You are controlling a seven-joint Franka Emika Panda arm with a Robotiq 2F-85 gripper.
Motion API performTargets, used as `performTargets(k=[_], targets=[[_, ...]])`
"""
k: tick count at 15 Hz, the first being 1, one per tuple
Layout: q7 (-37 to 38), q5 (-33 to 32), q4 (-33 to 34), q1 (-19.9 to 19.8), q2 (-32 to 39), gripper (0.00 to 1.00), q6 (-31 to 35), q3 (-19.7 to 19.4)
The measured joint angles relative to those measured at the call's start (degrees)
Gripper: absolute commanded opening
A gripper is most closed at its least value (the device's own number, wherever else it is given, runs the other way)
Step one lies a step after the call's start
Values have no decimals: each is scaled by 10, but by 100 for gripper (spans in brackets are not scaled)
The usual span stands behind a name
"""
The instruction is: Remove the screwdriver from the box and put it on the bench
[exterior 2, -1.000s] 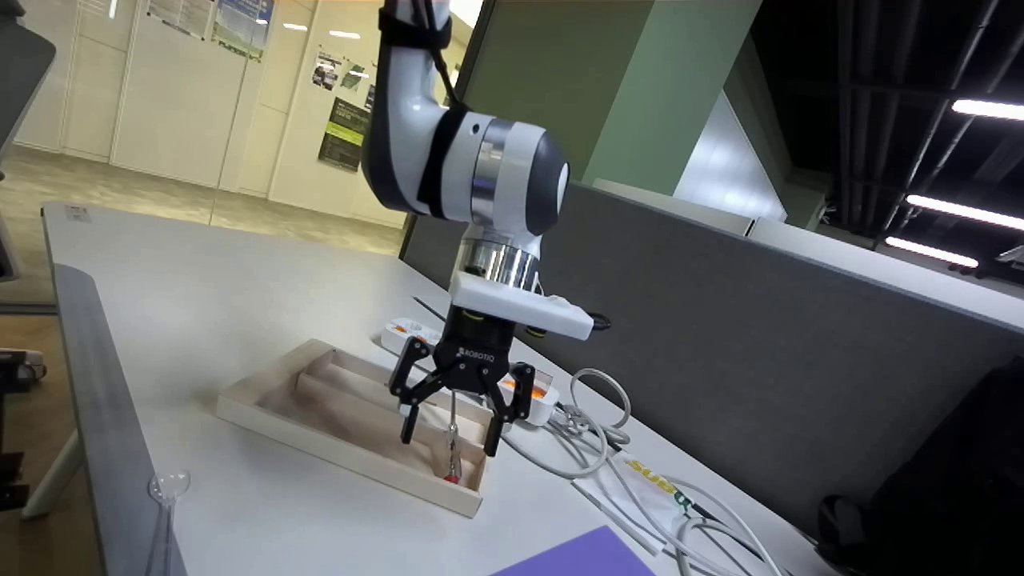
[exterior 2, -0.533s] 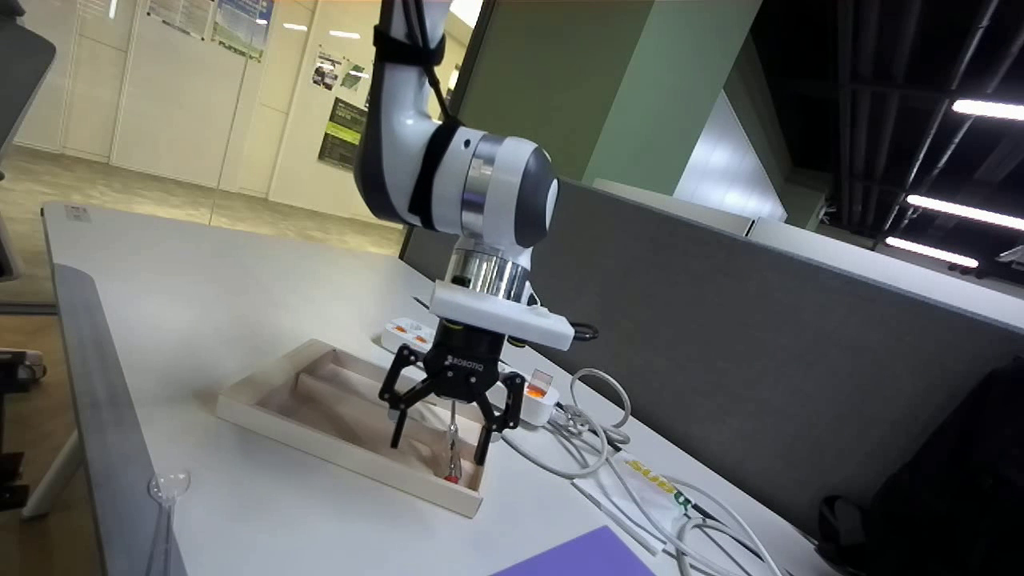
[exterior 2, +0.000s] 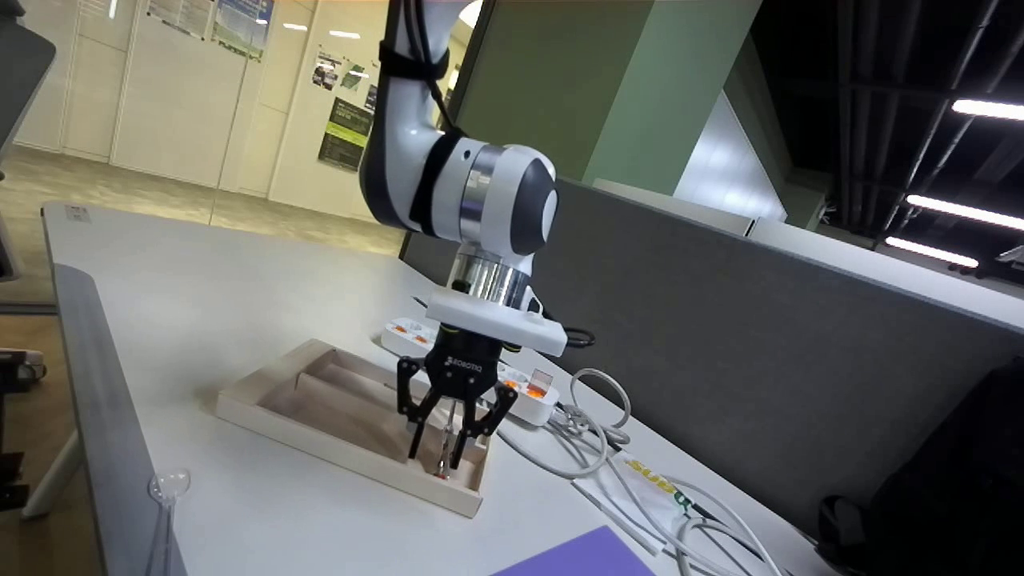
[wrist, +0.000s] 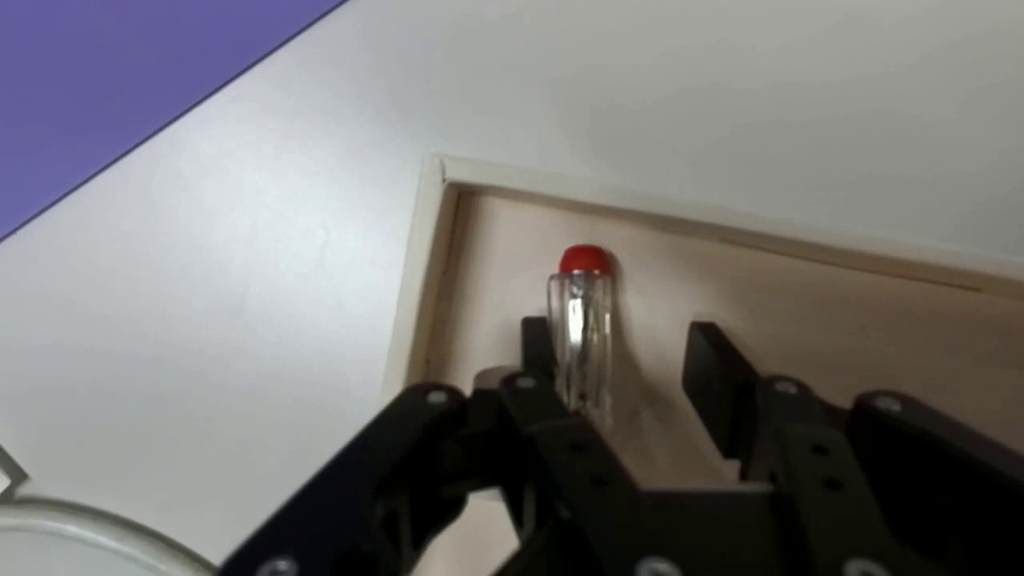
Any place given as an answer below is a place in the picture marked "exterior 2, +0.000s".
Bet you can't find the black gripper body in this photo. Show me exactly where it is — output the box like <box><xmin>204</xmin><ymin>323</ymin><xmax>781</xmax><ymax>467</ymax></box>
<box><xmin>422</xmin><ymin>323</ymin><xmax>506</xmax><ymax>406</ymax></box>

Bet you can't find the white divided tray box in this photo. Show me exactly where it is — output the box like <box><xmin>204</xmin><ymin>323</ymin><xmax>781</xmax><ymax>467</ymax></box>
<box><xmin>209</xmin><ymin>337</ymin><xmax>497</xmax><ymax>521</ymax></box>

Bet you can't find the white power strip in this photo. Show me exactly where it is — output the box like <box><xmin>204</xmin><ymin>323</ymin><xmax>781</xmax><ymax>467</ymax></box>
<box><xmin>373</xmin><ymin>309</ymin><xmax>564</xmax><ymax>431</ymax></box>

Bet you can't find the purple sheet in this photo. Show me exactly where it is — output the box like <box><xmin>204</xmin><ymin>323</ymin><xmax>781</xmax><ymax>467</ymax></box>
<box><xmin>490</xmin><ymin>521</ymin><xmax>657</xmax><ymax>576</ymax></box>

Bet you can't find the yellow green labelled plug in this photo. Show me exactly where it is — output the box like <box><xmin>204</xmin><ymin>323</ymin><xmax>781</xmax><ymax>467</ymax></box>
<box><xmin>619</xmin><ymin>454</ymin><xmax>720</xmax><ymax>528</ymax></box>

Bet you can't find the small clear plastic clamp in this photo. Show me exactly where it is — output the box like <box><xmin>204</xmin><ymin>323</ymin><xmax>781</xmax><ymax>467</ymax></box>
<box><xmin>144</xmin><ymin>467</ymin><xmax>196</xmax><ymax>513</ymax></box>

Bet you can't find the gray desk partition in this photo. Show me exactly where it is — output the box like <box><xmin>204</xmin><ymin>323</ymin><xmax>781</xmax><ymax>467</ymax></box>
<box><xmin>401</xmin><ymin>177</ymin><xmax>1024</xmax><ymax>539</ymax></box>

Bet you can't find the green pillar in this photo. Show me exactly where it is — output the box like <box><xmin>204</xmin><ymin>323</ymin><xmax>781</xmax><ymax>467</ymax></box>
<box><xmin>443</xmin><ymin>0</ymin><xmax>768</xmax><ymax>200</ymax></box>

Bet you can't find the white table leg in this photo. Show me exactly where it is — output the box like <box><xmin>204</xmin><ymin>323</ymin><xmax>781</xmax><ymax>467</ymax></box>
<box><xmin>20</xmin><ymin>430</ymin><xmax>84</xmax><ymax>526</ymax></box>

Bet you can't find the black chair base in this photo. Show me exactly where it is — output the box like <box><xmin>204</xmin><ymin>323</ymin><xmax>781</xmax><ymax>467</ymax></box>
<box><xmin>0</xmin><ymin>350</ymin><xmax>52</xmax><ymax>399</ymax></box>

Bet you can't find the long ceiling light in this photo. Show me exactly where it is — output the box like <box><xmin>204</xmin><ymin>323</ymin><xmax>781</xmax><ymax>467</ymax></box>
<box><xmin>879</xmin><ymin>235</ymin><xmax>982</xmax><ymax>273</ymax></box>
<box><xmin>902</xmin><ymin>188</ymin><xmax>1024</xmax><ymax>236</ymax></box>
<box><xmin>946</xmin><ymin>96</ymin><xmax>1024</xmax><ymax>125</ymax></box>

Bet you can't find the black monitor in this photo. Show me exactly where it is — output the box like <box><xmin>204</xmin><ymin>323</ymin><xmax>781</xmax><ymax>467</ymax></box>
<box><xmin>0</xmin><ymin>14</ymin><xmax>61</xmax><ymax>155</ymax></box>

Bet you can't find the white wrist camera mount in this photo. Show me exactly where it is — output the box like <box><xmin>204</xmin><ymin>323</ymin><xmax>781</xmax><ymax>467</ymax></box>
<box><xmin>420</xmin><ymin>267</ymin><xmax>571</xmax><ymax>360</ymax></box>

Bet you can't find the white looped cable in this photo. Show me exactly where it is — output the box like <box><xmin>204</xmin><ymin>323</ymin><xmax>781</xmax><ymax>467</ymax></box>
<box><xmin>492</xmin><ymin>366</ymin><xmax>793</xmax><ymax>576</ymax></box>

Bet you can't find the green black wall poster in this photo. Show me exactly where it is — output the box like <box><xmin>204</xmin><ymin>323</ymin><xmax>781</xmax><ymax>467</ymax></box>
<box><xmin>313</xmin><ymin>96</ymin><xmax>377</xmax><ymax>177</ymax></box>

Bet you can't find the small photo wall notice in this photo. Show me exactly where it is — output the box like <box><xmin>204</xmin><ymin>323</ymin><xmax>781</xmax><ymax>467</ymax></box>
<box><xmin>306</xmin><ymin>51</ymin><xmax>344</xmax><ymax>96</ymax></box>

